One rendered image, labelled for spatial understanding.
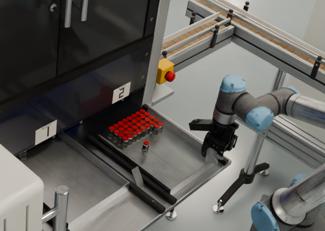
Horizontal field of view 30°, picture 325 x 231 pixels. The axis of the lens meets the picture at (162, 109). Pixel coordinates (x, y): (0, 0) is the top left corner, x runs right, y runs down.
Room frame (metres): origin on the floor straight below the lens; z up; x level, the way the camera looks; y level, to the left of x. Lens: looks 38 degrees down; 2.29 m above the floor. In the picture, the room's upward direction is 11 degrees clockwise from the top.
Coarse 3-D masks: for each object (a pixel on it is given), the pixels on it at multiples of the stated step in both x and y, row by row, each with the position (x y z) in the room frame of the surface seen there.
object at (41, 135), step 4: (56, 120) 1.46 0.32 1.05; (48, 124) 1.43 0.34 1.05; (52, 124) 1.44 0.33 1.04; (56, 124) 1.46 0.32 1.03; (40, 128) 1.40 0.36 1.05; (44, 128) 1.42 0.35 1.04; (52, 128) 1.44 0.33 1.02; (56, 128) 1.46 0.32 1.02; (36, 132) 1.39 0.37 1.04; (40, 132) 1.40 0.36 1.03; (44, 132) 1.42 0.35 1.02; (52, 132) 1.44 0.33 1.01; (36, 136) 1.39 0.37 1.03; (40, 136) 1.40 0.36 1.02; (44, 136) 1.42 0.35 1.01; (48, 136) 1.43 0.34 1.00; (36, 140) 1.39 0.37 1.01; (40, 140) 1.40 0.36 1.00
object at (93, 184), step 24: (48, 144) 1.52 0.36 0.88; (72, 144) 1.53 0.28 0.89; (48, 168) 1.41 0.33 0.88; (72, 168) 1.43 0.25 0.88; (96, 168) 1.45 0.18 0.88; (48, 192) 1.30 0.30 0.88; (72, 192) 1.32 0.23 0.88; (96, 192) 1.34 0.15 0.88; (120, 192) 1.35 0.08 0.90; (72, 216) 1.23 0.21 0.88
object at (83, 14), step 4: (72, 0) 1.48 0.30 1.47; (84, 0) 1.44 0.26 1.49; (72, 4) 1.47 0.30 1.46; (76, 4) 1.47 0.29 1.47; (80, 4) 1.45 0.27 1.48; (84, 4) 1.44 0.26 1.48; (80, 8) 1.45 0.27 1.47; (84, 8) 1.44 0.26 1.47; (80, 12) 1.45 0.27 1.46; (84, 12) 1.44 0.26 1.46; (80, 16) 1.44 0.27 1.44; (84, 16) 1.44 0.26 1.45; (84, 20) 1.44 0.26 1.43
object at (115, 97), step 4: (128, 84) 1.73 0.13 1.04; (120, 88) 1.70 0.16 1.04; (124, 88) 1.71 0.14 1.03; (128, 88) 1.73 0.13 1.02; (116, 92) 1.68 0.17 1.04; (120, 92) 1.70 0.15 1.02; (124, 92) 1.72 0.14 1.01; (128, 92) 1.73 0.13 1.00; (116, 96) 1.68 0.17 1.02; (124, 96) 1.72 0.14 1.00; (112, 100) 1.67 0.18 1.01; (116, 100) 1.68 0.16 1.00
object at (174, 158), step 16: (176, 128) 1.71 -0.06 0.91; (112, 144) 1.54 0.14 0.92; (160, 144) 1.63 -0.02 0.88; (176, 144) 1.65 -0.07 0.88; (192, 144) 1.66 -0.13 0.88; (128, 160) 1.50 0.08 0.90; (144, 160) 1.53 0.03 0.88; (160, 160) 1.55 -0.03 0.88; (176, 160) 1.56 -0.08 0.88; (192, 160) 1.58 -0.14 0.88; (160, 176) 1.47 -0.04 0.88; (176, 176) 1.49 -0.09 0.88; (192, 176) 1.48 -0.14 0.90
